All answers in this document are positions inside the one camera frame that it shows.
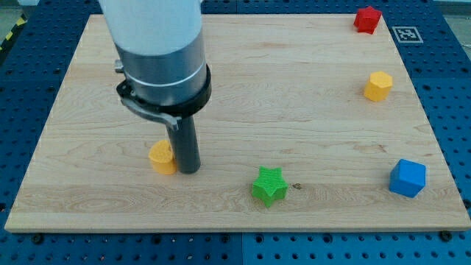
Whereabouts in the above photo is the wooden board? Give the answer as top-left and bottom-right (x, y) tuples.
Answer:
(4, 15), (470, 233)

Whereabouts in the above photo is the yellow hexagon block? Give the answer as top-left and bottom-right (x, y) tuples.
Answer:
(364, 71), (393, 102)

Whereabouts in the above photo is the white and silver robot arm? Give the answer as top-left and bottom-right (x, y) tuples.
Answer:
(99, 0), (212, 174)

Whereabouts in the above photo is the white fiducial marker tag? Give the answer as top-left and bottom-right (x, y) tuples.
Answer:
(392, 26), (423, 43)

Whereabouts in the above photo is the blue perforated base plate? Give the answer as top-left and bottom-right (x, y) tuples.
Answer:
(1, 1), (470, 264)

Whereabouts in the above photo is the yellow heart block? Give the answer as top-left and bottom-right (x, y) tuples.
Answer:
(148, 140), (177, 175)

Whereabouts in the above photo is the black clamp ring with lever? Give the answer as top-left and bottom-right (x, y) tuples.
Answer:
(116, 64), (212, 130)

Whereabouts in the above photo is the red star block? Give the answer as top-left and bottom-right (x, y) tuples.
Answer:
(353, 6), (382, 35)

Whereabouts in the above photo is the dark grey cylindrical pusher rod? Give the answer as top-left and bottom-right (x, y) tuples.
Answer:
(167, 116), (201, 174)

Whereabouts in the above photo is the green star block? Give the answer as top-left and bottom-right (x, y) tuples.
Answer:
(252, 166), (288, 208)

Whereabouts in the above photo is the blue cube block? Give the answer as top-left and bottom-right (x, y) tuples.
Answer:
(389, 159), (427, 198)

